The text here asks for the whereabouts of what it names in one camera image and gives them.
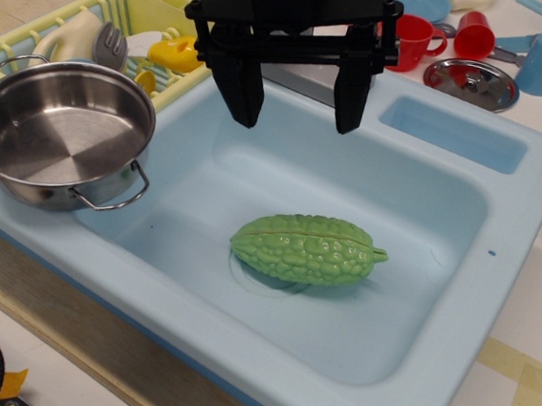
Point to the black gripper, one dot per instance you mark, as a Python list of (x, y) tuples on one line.
[(236, 36)]

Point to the green bumpy toy squash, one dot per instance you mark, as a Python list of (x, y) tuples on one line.
[(305, 249)]

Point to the steel pot lid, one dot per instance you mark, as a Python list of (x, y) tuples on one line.
[(474, 82)]

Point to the stainless steel pot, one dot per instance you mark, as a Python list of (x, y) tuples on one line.
[(74, 135)]

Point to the yellow toy utensil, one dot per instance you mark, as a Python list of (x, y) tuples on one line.
[(177, 54)]

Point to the red toy mug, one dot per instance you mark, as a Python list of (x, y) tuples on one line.
[(417, 38)]

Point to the blue toy plate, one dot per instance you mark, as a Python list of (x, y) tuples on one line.
[(432, 10)]

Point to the yellow dish rack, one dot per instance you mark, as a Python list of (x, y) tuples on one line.
[(131, 17)]

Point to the red toy cup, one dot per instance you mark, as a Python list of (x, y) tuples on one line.
[(474, 38)]

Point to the grey toy fork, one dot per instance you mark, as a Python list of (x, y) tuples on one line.
[(110, 47)]

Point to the cream toy item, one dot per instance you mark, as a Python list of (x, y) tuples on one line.
[(470, 0)]

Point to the cream toy jug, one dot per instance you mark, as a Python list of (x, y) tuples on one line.
[(71, 41)]

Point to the light blue toy sink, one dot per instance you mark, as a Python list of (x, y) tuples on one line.
[(452, 193)]

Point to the blue toy knife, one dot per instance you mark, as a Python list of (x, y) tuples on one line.
[(516, 44)]

